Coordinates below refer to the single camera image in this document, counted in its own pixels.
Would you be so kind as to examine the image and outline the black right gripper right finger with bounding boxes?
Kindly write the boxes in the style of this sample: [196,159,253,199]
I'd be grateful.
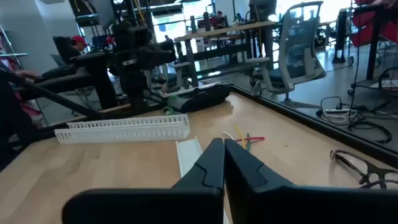
[224,139,398,224]

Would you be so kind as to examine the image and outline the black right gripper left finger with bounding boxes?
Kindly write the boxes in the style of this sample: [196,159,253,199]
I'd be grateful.
[62,138,226,224]

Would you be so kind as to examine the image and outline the multicoloured wire bundle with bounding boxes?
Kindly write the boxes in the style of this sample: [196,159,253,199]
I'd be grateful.
[222,125,266,152]

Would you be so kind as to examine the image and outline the white slotted cable duct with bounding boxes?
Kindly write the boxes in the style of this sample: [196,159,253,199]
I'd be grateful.
[54,114,191,145]

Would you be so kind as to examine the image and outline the black work glove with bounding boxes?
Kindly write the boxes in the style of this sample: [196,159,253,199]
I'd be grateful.
[163,83,233,114]

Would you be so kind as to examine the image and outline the white power strip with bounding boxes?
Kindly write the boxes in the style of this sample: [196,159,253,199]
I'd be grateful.
[323,106,358,114]

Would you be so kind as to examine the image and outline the clear safety glasses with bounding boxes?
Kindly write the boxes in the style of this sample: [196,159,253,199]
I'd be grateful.
[329,149,398,190]

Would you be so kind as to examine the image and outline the grey office chair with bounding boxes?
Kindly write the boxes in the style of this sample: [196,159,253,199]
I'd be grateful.
[245,1,327,101]

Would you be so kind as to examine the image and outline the wooden desk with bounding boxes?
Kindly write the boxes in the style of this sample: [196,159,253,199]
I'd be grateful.
[174,21,277,88]

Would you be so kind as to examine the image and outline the person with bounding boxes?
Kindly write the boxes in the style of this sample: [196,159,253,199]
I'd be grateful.
[60,35,90,68]
[214,11,227,29]

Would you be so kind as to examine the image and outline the red storage bins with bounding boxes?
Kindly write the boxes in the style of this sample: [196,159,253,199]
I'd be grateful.
[351,0,398,47]

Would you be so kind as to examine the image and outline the black aluminium table frame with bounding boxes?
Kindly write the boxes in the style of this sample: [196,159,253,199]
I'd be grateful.
[0,70,398,170]

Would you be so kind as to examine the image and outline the black coiled cable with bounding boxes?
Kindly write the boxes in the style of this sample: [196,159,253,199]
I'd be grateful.
[346,119,394,145]

